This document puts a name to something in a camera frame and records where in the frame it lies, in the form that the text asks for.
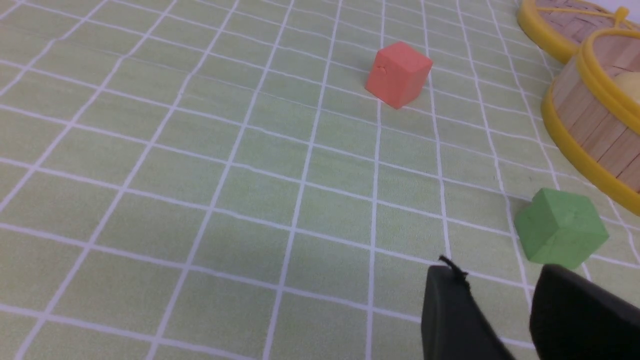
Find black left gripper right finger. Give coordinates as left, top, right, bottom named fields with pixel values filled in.
left=529, top=264, right=640, bottom=360

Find bamboo steamer tray yellow rims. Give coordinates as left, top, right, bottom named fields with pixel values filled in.
left=541, top=28, right=640, bottom=215

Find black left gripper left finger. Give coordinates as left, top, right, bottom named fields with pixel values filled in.
left=421, top=255, right=514, bottom=360

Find red foam cube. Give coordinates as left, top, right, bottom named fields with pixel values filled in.
left=365, top=41, right=434, bottom=110

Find bamboo steamer lid yellow rim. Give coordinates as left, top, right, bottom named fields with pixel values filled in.
left=516, top=0, right=639, bottom=64

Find green foam cube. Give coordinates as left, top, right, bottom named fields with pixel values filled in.
left=514, top=187, right=610, bottom=270

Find green checkered tablecloth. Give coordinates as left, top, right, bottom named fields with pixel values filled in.
left=0, top=0, right=639, bottom=360

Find pale yellow bun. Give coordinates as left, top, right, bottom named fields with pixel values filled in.
left=613, top=71, right=640, bottom=104

